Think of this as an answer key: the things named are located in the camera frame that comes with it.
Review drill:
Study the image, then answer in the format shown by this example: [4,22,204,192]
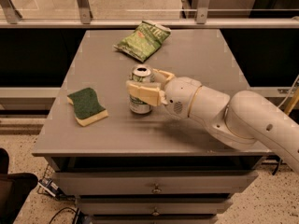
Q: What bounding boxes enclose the yellow wooden frame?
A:
[284,88,299,116]

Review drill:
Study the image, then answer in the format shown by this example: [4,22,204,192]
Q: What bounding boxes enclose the power strip on floor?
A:
[38,178,60,197]

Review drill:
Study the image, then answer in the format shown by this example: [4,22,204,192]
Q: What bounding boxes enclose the green 7up soda can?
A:
[130,64,154,115]

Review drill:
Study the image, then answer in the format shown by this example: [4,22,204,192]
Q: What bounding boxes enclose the grey drawer cabinet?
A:
[33,30,270,224]

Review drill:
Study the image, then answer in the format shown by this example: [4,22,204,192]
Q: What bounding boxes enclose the green yellow sponge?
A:
[67,88,108,127]

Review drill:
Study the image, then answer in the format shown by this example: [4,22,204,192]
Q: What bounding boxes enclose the black floor cable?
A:
[48,206,82,224]

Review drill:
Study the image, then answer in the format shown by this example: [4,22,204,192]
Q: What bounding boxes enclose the green chip bag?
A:
[114,21,171,63]

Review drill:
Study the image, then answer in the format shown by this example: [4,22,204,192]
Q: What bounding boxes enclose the black chair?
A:
[0,148,38,224]

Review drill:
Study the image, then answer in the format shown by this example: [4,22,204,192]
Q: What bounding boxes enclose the metal window railing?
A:
[0,0,299,29]

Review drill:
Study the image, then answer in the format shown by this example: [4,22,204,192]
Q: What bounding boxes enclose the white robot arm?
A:
[126,69,299,173]

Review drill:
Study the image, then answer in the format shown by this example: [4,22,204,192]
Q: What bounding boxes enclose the grey drawer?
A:
[52,171,258,196]
[77,198,232,216]

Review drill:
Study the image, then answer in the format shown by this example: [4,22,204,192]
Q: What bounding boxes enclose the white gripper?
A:
[126,69,202,119]

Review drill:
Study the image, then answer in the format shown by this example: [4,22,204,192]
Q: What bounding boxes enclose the top grey drawer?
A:
[52,171,258,196]

